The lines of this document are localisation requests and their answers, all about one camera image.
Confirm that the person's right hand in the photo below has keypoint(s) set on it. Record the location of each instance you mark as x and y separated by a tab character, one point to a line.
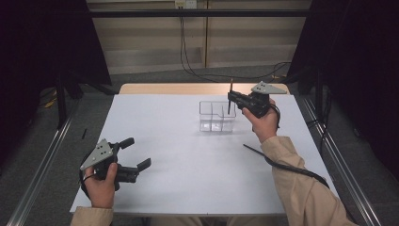
266	125

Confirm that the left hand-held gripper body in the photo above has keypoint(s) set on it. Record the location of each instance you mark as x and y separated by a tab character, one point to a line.
98	153

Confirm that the yellow floor item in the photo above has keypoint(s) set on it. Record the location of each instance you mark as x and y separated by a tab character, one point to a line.
50	103

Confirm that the white table cover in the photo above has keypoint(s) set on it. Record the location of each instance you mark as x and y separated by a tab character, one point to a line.
188	188

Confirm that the person's right leg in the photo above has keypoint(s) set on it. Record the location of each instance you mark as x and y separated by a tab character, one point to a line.
251	221

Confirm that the black horizontal bar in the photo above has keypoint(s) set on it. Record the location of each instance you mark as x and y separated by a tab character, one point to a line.
188	13

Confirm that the person's leg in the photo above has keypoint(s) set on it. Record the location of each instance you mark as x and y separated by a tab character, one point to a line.
175	221
251	221

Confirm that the person's left hand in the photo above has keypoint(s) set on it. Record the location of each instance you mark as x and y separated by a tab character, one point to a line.
100	191

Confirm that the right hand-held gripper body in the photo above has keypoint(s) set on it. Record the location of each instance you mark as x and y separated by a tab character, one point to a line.
266	88

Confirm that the small black stick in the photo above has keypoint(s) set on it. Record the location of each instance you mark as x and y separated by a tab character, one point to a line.
84	133

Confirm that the black curtain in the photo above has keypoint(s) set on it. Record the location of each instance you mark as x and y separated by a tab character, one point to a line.
31	47
360	62

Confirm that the clear plastic organizer box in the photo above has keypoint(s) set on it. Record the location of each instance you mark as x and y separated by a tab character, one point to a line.
213	121

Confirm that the metal floor rail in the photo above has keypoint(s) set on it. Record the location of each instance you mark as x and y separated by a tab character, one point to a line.
48	157
360	201

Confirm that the person's left leg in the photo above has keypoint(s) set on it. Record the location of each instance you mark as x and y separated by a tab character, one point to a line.
175	221

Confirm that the wall outlet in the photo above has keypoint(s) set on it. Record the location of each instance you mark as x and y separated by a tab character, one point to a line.
185	3

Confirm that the black metal stand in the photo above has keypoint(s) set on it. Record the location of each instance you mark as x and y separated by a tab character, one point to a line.
61	100

